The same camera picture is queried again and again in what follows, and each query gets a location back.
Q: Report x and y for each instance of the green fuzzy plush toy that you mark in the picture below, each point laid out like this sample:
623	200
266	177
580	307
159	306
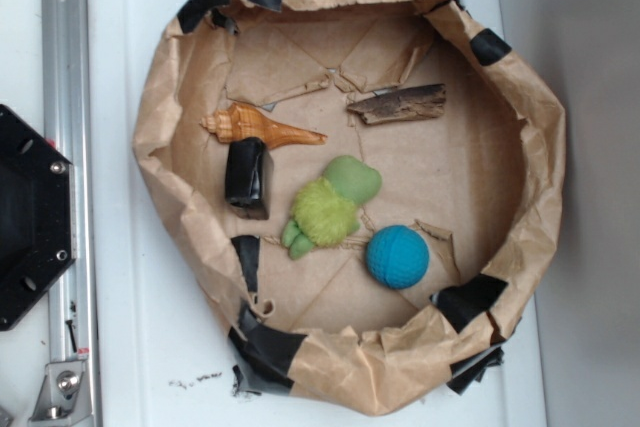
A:
324	211

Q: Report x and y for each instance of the white plastic tray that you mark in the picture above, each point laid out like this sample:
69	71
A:
164	361

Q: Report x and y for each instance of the metal corner bracket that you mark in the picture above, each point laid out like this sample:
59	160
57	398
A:
64	398

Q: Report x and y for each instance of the brown paper bag bin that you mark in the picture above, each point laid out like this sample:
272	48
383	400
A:
482	185

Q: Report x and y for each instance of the orange spiral seashell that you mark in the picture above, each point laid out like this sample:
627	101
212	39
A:
242	121

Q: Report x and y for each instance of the aluminium extrusion rail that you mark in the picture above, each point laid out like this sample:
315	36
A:
73	330

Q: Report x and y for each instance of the blue dimpled ball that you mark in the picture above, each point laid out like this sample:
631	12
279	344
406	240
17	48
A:
397	257

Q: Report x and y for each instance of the black tape-wrapped block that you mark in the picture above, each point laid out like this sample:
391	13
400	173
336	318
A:
248	178

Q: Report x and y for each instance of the brown wood bark piece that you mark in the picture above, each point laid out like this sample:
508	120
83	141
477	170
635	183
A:
409	104

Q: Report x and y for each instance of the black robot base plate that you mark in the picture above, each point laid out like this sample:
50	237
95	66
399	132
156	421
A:
36	217

